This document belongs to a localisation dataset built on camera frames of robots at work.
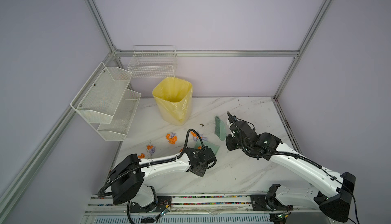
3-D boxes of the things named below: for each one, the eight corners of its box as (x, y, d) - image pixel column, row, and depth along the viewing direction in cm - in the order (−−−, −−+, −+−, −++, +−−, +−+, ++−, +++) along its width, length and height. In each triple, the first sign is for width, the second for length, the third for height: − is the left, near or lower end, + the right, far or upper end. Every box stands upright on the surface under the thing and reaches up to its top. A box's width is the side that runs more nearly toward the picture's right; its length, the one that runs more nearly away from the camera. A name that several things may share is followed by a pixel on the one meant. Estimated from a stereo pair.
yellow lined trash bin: (155, 119, 109) (145, 93, 89) (171, 100, 121) (166, 74, 101) (184, 133, 102) (180, 108, 82) (198, 111, 114) (198, 85, 94)
